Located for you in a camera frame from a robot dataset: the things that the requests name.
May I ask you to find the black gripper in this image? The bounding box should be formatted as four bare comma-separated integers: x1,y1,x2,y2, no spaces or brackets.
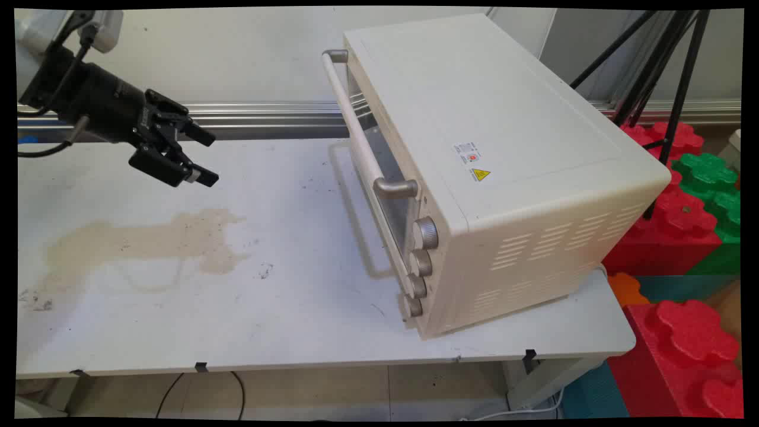
21,46,220,189

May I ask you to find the white plastic bin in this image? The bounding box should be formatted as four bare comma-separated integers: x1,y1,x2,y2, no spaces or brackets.
322,49,423,285

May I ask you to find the large silver oven knob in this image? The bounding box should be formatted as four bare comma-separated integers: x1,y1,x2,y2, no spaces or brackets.
412,216,439,251

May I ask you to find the cream toaster oven body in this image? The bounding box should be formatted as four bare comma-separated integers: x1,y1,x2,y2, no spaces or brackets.
343,13,672,340

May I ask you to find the white table leg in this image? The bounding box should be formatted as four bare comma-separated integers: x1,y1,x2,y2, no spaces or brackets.
503,356,607,411

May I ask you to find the orange foam block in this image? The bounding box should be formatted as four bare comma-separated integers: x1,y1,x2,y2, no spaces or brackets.
608,272,652,308

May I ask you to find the teal foam block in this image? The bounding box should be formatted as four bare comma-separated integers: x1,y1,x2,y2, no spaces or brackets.
560,361,630,419
636,274,742,304

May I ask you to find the black tripod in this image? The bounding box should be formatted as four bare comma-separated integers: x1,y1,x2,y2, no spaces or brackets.
569,9,712,221

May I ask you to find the green foam block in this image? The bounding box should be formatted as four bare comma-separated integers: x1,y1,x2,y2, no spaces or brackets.
672,152,739,193
688,190,742,276

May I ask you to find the aluminium rail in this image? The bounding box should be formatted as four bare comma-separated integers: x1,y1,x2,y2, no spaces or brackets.
17,100,742,144

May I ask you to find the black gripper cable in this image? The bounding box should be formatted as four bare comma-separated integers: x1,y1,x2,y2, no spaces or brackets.
18,23,97,116
17,116,91,158

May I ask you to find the black cable under table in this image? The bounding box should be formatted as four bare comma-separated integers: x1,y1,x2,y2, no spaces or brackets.
155,371,246,420

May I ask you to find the white cable on floor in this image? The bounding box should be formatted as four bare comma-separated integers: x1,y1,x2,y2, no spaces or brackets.
461,388,565,422

